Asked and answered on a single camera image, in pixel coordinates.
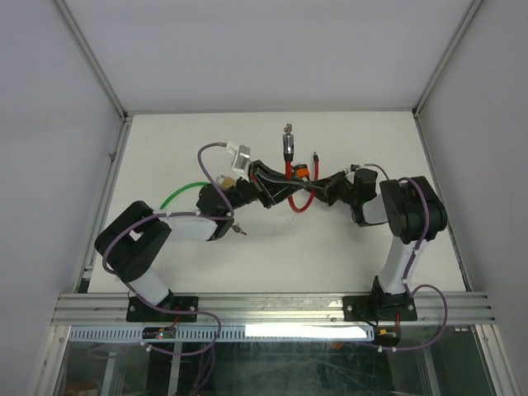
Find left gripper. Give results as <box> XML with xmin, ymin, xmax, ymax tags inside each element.
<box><xmin>223</xmin><ymin>161</ymin><xmax>305</xmax><ymax>215</ymax></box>

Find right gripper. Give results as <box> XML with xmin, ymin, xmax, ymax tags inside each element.
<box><xmin>304</xmin><ymin>169</ymin><xmax>359</xmax><ymax>205</ymax></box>

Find orange black padlock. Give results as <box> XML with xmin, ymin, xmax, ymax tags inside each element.
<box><xmin>292</xmin><ymin>163</ymin><xmax>310</xmax><ymax>181</ymax></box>

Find large brass padlock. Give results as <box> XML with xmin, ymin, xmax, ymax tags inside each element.
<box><xmin>216</xmin><ymin>175</ymin><xmax>237</xmax><ymax>190</ymax></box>

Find red cable lock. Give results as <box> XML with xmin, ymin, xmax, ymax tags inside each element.
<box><xmin>280</xmin><ymin>132</ymin><xmax>323</xmax><ymax>215</ymax></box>

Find green cable lock keys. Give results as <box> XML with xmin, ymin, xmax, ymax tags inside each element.
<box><xmin>232</xmin><ymin>224</ymin><xmax>248</xmax><ymax>236</ymax></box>

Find green cable lock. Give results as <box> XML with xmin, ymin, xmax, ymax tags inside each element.
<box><xmin>158</xmin><ymin>181</ymin><xmax>211</xmax><ymax>210</ymax></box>

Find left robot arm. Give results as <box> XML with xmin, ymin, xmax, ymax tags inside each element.
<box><xmin>94</xmin><ymin>161</ymin><xmax>312</xmax><ymax>321</ymax></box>

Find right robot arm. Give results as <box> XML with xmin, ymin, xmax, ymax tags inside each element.
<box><xmin>309</xmin><ymin>167</ymin><xmax>447</xmax><ymax>319</ymax></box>

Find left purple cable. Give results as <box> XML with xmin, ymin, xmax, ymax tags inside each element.
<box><xmin>101</xmin><ymin>141</ymin><xmax>236</xmax><ymax>310</ymax></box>

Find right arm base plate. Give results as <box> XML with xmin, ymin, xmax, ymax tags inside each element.
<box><xmin>342</xmin><ymin>295</ymin><xmax>417</xmax><ymax>324</ymax></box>

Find slotted cable duct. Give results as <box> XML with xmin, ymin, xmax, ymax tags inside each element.
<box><xmin>69</xmin><ymin>323</ymin><xmax>375</xmax><ymax>343</ymax></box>

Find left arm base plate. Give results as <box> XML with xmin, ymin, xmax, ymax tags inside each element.
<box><xmin>126</xmin><ymin>295</ymin><xmax>199</xmax><ymax>323</ymax></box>

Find aluminium mounting rail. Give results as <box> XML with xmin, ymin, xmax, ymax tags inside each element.
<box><xmin>51</xmin><ymin>291</ymin><xmax>496</xmax><ymax>326</ymax></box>

